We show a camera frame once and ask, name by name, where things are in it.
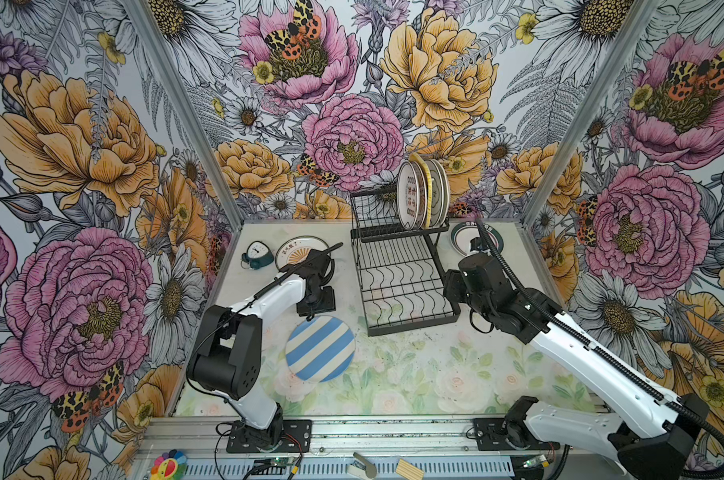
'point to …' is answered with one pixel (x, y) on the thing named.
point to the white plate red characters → (408, 196)
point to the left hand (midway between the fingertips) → (321, 315)
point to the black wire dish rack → (401, 280)
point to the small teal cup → (258, 255)
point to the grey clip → (362, 468)
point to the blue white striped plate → (321, 350)
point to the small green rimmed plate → (462, 235)
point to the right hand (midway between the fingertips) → (454, 286)
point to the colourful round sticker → (170, 466)
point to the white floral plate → (443, 194)
